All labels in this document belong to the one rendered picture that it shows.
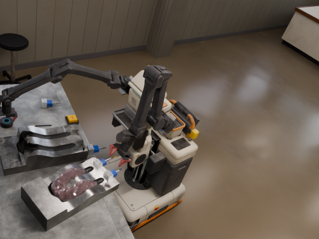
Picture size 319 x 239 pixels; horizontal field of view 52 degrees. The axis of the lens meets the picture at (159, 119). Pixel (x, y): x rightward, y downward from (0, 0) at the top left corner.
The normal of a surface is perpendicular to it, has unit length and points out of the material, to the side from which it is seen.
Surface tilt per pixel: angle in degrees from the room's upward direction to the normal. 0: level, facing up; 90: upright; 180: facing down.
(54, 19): 90
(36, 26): 90
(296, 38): 90
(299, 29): 90
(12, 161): 0
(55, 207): 0
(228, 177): 0
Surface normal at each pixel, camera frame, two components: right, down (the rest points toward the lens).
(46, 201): 0.26, -0.75
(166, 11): -0.73, 0.25
